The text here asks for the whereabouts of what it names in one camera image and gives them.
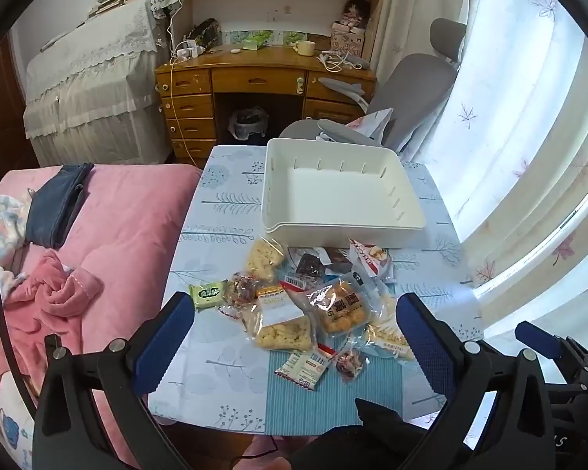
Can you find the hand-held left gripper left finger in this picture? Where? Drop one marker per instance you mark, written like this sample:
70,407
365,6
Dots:
164,340

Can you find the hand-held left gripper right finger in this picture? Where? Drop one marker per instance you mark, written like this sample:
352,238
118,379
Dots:
426,345

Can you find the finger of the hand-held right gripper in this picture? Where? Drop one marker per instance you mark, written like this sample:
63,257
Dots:
539,339
481,421

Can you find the pale yellow pastry packet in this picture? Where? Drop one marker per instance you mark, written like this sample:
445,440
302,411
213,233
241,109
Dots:
389,335

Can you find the green snack packet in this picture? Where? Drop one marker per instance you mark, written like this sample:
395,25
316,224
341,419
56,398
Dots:
208,295

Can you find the small dark candy packet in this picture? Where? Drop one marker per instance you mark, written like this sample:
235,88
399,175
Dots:
350,363

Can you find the clear red-edged candy packet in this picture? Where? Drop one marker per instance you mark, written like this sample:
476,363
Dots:
240,290

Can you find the orange fried snack bag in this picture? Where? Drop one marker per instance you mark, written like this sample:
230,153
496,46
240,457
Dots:
340,308

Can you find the red and white snack bag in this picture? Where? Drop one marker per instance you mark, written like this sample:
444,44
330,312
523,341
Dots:
372,257

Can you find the large yellow cracker bag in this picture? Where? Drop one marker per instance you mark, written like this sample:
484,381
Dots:
282,333

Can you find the brown chocolate packet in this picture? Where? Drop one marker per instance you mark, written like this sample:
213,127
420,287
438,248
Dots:
338,259

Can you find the small red and white sachet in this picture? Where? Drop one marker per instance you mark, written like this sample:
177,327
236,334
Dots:
301,369

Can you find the yellow puffed snack packet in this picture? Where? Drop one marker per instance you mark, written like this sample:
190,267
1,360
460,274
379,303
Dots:
267,257

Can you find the dark brownie packet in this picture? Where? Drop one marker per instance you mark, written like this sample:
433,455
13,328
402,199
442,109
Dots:
309,264

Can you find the white plastic storage box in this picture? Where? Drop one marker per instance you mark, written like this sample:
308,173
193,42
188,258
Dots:
338,191

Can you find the tree-printed tablecloth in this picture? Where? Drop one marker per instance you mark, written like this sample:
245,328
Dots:
225,352

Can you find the pink blanket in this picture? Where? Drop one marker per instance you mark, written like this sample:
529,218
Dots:
127,235

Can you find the pink towel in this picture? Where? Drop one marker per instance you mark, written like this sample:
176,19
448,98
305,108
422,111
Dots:
54,293

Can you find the blue denim pouch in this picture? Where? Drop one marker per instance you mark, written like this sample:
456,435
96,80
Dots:
54,205

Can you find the floral fleece blanket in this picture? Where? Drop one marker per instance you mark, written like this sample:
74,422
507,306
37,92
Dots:
0,220

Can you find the trash bin with white liner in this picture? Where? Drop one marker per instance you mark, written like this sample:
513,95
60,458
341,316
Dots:
247,128

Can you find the red and white plastic bag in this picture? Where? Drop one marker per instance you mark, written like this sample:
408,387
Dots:
372,122

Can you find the leaf-printed curtain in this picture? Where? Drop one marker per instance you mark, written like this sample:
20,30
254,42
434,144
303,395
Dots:
509,107

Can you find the grey office chair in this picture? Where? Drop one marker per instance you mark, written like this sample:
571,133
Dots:
411,88

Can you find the lace covered piano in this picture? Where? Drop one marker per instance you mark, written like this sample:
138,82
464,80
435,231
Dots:
93,83

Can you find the white drawer lock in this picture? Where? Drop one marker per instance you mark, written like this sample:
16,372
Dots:
299,84

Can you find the white power strip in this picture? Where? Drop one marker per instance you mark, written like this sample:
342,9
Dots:
188,50

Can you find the wooden desk with drawers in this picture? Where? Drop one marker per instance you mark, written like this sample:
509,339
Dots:
255,58

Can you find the dark floral pouch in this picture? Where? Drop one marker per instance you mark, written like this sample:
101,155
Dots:
206,33

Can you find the green tissue pack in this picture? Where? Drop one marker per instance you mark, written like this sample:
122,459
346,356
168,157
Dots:
257,40

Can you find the cream mug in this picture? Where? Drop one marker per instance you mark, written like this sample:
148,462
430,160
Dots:
304,48

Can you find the floral cloth pouch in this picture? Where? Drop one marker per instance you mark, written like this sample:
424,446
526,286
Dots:
164,1

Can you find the doll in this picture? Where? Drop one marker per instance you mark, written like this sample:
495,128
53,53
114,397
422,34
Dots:
355,12

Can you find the wooden desk hutch shelf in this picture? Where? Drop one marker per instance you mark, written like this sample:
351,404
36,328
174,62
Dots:
284,5

